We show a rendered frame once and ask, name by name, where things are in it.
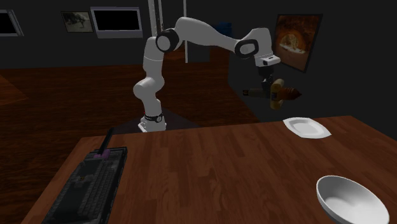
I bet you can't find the dark brown bottle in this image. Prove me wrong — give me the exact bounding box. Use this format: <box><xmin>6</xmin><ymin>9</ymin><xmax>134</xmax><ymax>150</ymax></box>
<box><xmin>242</xmin><ymin>87</ymin><xmax>303</xmax><ymax>101</ymax></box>

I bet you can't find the dark robot stand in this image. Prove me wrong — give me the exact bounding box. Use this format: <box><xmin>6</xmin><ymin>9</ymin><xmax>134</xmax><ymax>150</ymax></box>
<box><xmin>113</xmin><ymin>106</ymin><xmax>203</xmax><ymax>135</ymax></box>

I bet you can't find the yellow bottle with dark label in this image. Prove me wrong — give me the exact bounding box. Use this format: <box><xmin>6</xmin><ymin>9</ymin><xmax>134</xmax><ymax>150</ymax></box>
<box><xmin>268</xmin><ymin>78</ymin><xmax>285</xmax><ymax>110</ymax></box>

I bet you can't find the white plate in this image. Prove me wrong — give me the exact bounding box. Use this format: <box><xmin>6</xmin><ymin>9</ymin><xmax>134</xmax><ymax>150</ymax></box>
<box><xmin>282</xmin><ymin>116</ymin><xmax>332</xmax><ymax>140</ymax></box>

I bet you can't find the white door frame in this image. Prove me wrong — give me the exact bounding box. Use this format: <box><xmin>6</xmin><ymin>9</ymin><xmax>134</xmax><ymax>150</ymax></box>
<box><xmin>147</xmin><ymin>0</ymin><xmax>189</xmax><ymax>64</ymax></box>

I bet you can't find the orange wall picture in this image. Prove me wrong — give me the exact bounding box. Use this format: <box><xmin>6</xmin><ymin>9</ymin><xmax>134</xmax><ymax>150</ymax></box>
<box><xmin>272</xmin><ymin>13</ymin><xmax>324</xmax><ymax>74</ymax></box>

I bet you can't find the black stick with purple base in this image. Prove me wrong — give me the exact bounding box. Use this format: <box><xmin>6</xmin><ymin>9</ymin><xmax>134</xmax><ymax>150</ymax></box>
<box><xmin>94</xmin><ymin>127</ymin><xmax>115</xmax><ymax>161</ymax></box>

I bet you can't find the brown wooden table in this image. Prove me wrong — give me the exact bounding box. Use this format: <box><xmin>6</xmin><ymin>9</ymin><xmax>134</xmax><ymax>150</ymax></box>
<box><xmin>20</xmin><ymin>115</ymin><xmax>397</xmax><ymax>224</ymax></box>

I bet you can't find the black keyboard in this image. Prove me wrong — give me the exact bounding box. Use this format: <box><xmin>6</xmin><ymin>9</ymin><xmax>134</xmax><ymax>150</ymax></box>
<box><xmin>41</xmin><ymin>146</ymin><xmax>129</xmax><ymax>224</ymax></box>

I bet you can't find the small grey wall picture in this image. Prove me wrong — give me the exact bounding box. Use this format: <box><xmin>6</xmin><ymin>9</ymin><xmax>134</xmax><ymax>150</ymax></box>
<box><xmin>60</xmin><ymin>11</ymin><xmax>95</xmax><ymax>34</ymax></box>

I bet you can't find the white bowl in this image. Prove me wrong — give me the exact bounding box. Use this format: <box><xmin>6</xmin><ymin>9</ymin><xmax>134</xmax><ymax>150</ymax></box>
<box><xmin>316</xmin><ymin>175</ymin><xmax>390</xmax><ymax>224</ymax></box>

